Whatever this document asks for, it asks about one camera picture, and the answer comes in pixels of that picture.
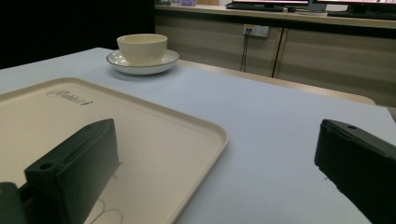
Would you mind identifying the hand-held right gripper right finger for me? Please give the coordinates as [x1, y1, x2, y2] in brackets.
[313, 119, 396, 224]

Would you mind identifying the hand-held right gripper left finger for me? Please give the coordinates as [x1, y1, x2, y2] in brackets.
[23, 118, 121, 224]

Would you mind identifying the beige plastic tray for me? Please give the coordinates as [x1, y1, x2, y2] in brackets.
[0, 77, 229, 224]

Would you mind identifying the light blue table mat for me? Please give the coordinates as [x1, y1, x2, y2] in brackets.
[0, 47, 396, 224]

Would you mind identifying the long wooden counter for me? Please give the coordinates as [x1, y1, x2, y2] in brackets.
[154, 4, 396, 108]

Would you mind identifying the cream ceramic cup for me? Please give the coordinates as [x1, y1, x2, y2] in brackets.
[116, 33, 168, 67]

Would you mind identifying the white saucer with dark rim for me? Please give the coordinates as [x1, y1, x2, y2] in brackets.
[106, 49, 180, 76]

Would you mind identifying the black keyboard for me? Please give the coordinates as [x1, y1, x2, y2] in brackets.
[225, 3, 285, 13]
[326, 10, 396, 21]

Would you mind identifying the black computer monitor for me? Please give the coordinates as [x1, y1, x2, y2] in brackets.
[314, 0, 396, 13]
[232, 0, 310, 8]

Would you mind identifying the black power cable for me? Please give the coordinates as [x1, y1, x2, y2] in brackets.
[239, 28, 252, 73]

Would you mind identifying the white wall socket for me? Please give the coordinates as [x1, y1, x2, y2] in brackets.
[243, 23, 270, 38]

